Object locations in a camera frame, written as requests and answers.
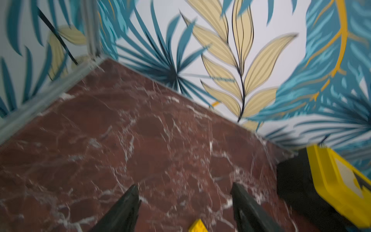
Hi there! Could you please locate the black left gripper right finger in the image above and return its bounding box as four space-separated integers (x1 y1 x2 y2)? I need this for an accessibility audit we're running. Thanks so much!
231 182 283 232

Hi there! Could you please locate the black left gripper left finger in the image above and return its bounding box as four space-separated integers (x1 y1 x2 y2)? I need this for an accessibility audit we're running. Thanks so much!
89 185 142 232

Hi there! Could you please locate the yellow small lego brick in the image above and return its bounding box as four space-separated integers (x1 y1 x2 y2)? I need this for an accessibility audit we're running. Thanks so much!
188 219 208 232

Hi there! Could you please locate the yellow black toolbox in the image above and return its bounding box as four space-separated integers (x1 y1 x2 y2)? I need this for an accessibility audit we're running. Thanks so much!
276 145 371 232

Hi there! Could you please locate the aluminium left table rail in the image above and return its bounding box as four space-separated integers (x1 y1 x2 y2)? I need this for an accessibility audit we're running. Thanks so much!
1 55 108 144

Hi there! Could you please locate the aluminium left corner post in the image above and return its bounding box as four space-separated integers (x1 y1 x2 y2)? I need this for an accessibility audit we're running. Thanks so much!
80 0 102 58

